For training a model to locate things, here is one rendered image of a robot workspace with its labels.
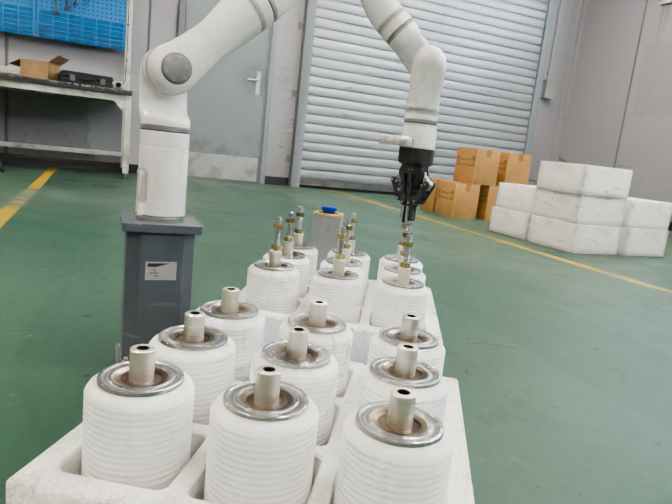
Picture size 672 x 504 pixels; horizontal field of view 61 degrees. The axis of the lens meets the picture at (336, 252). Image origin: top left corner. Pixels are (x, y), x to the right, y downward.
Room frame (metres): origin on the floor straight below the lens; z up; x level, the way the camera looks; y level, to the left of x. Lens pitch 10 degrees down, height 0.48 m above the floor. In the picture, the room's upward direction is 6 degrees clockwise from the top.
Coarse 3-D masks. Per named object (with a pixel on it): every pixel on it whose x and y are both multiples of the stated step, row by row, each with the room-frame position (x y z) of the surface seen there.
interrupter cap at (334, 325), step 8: (288, 320) 0.69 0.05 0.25; (296, 320) 0.70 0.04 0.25; (304, 320) 0.71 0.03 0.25; (328, 320) 0.72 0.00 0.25; (336, 320) 0.72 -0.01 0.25; (312, 328) 0.67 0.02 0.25; (320, 328) 0.68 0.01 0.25; (328, 328) 0.68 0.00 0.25; (336, 328) 0.69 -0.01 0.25; (344, 328) 0.69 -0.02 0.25
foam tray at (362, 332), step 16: (368, 288) 1.22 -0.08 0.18; (304, 304) 1.03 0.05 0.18; (368, 304) 1.08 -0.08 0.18; (432, 304) 1.14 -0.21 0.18; (272, 320) 0.94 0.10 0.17; (368, 320) 0.98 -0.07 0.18; (432, 320) 1.02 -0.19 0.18; (272, 336) 0.94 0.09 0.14; (368, 336) 0.92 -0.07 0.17; (352, 352) 0.92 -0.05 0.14
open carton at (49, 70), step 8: (56, 56) 4.96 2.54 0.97; (16, 64) 5.03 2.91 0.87; (24, 64) 4.92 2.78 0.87; (32, 64) 4.93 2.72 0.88; (40, 64) 4.94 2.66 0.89; (48, 64) 4.96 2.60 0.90; (56, 64) 5.14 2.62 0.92; (24, 72) 4.92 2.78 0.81; (32, 72) 4.93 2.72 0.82; (40, 72) 4.94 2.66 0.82; (48, 72) 4.96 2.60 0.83; (56, 72) 5.16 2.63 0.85; (56, 80) 5.16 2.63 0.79
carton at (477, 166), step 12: (456, 156) 5.11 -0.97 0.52; (468, 156) 4.95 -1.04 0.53; (480, 156) 4.86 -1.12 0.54; (492, 156) 4.91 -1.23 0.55; (456, 168) 5.09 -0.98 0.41; (468, 168) 4.93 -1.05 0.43; (480, 168) 4.86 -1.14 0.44; (492, 168) 4.92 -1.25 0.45; (456, 180) 5.06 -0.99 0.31; (468, 180) 4.91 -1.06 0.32; (480, 180) 4.87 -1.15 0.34; (492, 180) 4.92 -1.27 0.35
